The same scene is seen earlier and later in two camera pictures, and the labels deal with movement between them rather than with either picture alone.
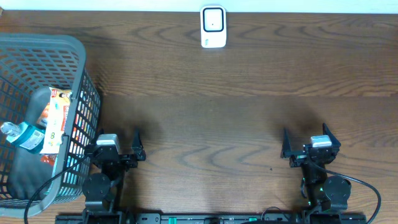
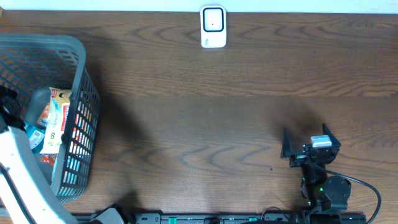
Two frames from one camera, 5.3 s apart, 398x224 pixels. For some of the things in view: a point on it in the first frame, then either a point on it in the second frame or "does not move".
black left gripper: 137,147 to 5,93
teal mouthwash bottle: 29,137 does not move
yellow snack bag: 59,107 does not move
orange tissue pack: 43,119 does not move
